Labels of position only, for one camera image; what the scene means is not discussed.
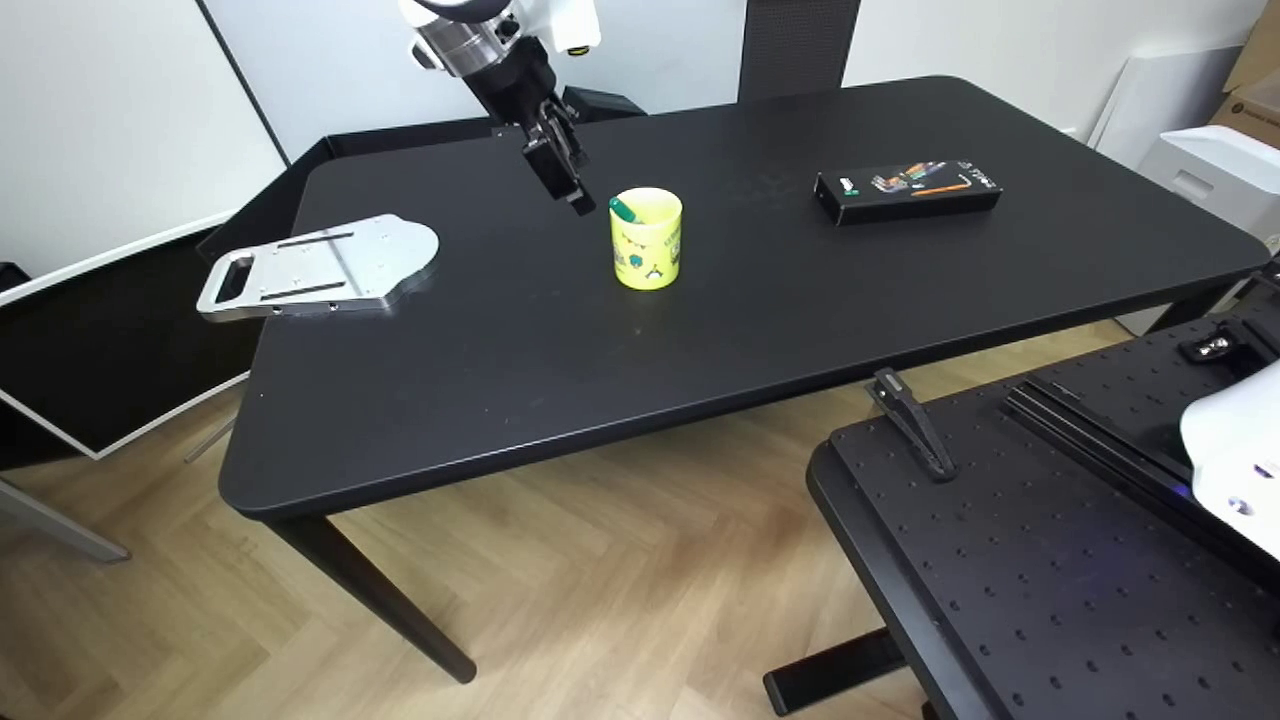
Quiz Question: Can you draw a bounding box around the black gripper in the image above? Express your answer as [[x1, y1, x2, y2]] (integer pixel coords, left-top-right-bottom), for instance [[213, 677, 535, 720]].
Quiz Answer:
[[462, 35, 599, 222]]

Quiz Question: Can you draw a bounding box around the black printed box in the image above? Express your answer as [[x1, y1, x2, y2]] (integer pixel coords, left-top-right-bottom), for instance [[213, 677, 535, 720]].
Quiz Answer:
[[811, 157, 1004, 229]]

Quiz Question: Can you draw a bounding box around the white storage box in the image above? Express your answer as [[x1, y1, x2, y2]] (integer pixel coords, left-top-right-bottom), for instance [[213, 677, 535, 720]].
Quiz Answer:
[[1144, 122, 1280, 253]]

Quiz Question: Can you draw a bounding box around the brown cardboard box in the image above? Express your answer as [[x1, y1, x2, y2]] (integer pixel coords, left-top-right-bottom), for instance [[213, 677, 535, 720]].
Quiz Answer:
[[1213, 0, 1280, 147]]

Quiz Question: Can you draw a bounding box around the small black device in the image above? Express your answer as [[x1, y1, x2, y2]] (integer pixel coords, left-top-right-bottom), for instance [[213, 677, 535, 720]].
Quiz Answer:
[[569, 85, 652, 128]]

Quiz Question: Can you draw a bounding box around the yellow mug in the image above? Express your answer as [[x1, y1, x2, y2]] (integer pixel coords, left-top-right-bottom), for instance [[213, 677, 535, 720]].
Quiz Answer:
[[604, 185, 683, 295]]

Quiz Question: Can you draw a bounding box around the black low case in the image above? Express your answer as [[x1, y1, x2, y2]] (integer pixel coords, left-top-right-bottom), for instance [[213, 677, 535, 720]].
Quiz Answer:
[[284, 111, 519, 176]]

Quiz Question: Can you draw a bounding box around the white slicer tool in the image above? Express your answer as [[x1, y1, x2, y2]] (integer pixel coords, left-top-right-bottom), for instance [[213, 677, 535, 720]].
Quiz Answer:
[[191, 211, 444, 328]]

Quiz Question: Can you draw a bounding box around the black pillar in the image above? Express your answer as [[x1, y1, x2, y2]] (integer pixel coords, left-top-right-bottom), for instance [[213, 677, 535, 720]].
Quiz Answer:
[[735, 0, 863, 110]]

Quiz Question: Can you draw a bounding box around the black desk leg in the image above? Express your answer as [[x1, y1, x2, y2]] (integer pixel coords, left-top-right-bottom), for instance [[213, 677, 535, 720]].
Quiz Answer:
[[264, 514, 479, 689]]

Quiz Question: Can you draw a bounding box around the black floor foot bar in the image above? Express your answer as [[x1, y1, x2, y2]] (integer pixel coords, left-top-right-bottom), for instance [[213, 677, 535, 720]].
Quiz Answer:
[[758, 627, 912, 720]]

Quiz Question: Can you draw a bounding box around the white flat panel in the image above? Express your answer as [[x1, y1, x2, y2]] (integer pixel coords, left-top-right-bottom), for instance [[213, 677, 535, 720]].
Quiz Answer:
[[1082, 35, 1253, 171]]

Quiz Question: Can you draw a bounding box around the grey metal leg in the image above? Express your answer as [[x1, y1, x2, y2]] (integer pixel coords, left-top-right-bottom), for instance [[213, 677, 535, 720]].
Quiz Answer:
[[0, 478, 130, 567]]

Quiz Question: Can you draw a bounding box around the black perforated mounting table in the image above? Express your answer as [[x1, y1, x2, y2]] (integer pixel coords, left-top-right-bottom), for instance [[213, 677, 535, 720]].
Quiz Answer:
[[802, 316, 1280, 720]]

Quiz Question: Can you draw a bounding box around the black clamp handle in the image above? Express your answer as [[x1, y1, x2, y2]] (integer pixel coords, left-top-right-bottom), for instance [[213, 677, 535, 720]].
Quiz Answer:
[[866, 368, 961, 489]]

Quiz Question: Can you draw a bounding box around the black panel white frame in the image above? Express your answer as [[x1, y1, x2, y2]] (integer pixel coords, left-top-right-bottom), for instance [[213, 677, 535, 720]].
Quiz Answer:
[[0, 211, 291, 463]]

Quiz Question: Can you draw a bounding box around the black rail on mounting table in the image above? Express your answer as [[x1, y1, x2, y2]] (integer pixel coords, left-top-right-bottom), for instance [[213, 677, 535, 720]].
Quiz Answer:
[[1004, 373, 1205, 516]]

